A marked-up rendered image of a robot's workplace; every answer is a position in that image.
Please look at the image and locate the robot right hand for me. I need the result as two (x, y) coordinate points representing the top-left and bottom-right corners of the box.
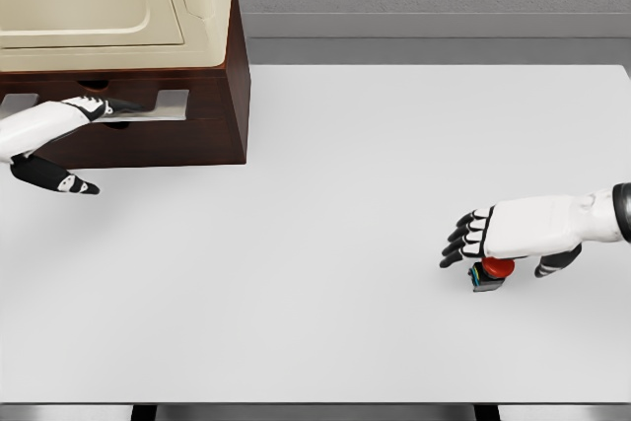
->
(439, 194), (589, 279)

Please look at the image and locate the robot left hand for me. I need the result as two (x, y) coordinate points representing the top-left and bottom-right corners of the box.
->
(0, 95), (145, 196)

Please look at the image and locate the red button switch black base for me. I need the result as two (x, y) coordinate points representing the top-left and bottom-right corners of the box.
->
(467, 256), (517, 294)

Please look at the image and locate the brown drawer with silver handle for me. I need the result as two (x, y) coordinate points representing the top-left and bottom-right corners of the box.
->
(0, 76), (227, 123)

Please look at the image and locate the brown wooden drawer cabinet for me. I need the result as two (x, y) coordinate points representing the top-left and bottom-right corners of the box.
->
(0, 0), (253, 170)

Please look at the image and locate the cream plastic printer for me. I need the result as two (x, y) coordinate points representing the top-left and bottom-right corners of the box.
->
(0, 0), (235, 74)

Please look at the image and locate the brown drawer without handle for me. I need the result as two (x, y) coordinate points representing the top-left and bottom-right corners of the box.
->
(37, 117), (227, 167)

